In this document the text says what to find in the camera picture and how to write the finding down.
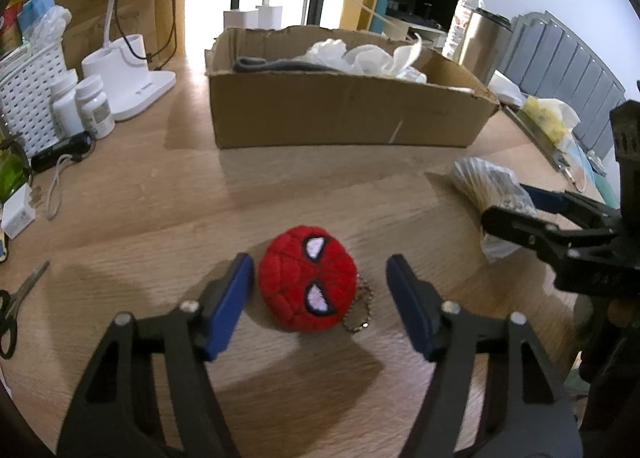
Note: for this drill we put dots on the brown carton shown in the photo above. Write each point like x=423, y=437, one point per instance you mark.
x=100, y=3

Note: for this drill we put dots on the blue tissue packet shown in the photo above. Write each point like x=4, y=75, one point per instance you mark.
x=35, y=6

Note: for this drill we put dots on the white perforated basket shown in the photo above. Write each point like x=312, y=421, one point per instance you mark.
x=30, y=88

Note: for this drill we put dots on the stainless steel tumbler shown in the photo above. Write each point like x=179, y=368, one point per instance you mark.
x=482, y=48

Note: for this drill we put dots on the white desk lamp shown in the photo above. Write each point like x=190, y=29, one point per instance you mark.
x=140, y=93

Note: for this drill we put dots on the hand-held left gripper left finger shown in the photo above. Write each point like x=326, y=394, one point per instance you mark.
x=230, y=303

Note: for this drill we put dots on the clear water bottle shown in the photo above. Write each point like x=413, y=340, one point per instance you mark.
x=465, y=13

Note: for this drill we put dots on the grey cloth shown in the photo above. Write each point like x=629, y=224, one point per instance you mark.
x=270, y=65

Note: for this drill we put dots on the cardboard box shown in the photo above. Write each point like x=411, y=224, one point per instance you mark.
x=325, y=108

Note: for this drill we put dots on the clear plastic bag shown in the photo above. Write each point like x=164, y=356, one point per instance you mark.
x=487, y=183

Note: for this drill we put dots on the yellow cloth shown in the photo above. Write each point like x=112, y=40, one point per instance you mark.
x=547, y=118

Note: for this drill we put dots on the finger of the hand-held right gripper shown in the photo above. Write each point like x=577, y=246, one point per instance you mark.
x=525, y=228
x=550, y=200

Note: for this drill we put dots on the crumpled white tissue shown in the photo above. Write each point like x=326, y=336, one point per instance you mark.
x=382, y=58

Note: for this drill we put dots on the white pill bottle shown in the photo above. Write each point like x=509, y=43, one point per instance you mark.
x=65, y=108
x=95, y=106

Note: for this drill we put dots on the grey padded headboard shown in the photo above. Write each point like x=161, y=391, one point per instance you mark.
x=565, y=68

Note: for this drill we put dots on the white towel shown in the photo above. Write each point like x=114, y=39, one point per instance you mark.
x=325, y=51

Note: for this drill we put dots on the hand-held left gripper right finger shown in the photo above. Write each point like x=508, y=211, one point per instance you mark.
x=410, y=308

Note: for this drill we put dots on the white plug adapter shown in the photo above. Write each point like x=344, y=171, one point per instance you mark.
x=17, y=215

